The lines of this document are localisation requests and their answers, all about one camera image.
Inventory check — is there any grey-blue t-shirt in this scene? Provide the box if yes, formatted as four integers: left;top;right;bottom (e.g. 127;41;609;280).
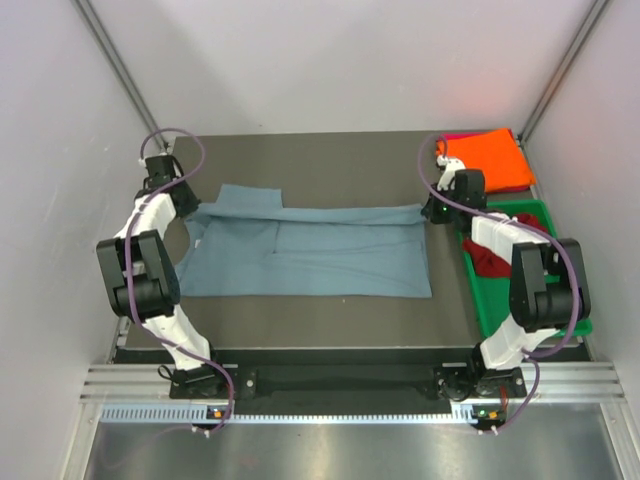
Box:
176;185;432;299

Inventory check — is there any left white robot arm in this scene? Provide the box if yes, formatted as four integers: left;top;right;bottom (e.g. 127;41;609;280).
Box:
96;155;227;397

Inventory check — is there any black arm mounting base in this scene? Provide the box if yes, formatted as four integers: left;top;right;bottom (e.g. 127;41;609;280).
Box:
168;345;526;404

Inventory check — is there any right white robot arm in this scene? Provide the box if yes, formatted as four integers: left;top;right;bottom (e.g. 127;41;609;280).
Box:
422;165;591;396

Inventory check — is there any folded orange t-shirt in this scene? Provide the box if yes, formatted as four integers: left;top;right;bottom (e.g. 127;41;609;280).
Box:
435;128;537;194

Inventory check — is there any dark red t-shirt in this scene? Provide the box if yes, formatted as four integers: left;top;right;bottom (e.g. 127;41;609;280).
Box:
462;212;549;278

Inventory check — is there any green plastic tray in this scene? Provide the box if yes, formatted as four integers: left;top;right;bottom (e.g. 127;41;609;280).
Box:
458;199;592;339

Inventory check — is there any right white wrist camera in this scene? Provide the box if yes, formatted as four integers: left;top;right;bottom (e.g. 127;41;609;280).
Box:
436;155;466;191

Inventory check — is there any slotted grey cable duct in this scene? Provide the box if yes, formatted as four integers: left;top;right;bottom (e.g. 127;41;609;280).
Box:
99;402;507;425

